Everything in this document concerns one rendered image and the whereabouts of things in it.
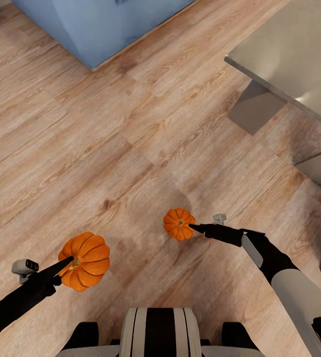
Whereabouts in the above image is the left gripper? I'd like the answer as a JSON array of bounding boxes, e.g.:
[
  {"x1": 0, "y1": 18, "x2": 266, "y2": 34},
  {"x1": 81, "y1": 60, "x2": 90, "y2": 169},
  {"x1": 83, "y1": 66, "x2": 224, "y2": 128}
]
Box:
[{"x1": 2, "y1": 256, "x2": 73, "y2": 320}]

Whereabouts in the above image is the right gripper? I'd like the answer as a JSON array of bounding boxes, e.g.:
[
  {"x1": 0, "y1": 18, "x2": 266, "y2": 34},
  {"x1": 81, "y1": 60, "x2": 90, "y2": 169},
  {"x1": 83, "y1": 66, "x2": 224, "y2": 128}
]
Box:
[{"x1": 189, "y1": 224, "x2": 231, "y2": 243}]

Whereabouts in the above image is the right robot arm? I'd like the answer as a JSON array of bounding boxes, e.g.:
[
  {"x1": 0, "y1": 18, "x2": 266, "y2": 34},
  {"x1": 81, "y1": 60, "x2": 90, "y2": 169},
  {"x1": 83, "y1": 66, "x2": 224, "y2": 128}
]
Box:
[{"x1": 189, "y1": 214, "x2": 321, "y2": 357}]

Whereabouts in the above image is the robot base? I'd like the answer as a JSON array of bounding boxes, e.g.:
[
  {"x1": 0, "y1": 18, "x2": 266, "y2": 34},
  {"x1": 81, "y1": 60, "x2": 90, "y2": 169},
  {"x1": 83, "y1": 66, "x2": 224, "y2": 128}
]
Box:
[{"x1": 55, "y1": 322, "x2": 266, "y2": 357}]

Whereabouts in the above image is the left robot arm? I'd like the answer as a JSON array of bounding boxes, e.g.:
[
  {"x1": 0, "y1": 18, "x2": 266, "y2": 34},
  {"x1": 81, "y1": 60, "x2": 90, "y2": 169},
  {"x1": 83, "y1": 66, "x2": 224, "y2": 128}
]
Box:
[{"x1": 0, "y1": 256, "x2": 73, "y2": 332}]

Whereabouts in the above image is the pumpkin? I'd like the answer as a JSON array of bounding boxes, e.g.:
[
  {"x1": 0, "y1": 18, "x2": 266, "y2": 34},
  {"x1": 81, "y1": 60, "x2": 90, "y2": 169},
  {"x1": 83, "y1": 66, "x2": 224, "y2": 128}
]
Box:
[
  {"x1": 57, "y1": 232, "x2": 110, "y2": 292},
  {"x1": 163, "y1": 208, "x2": 195, "y2": 241}
]

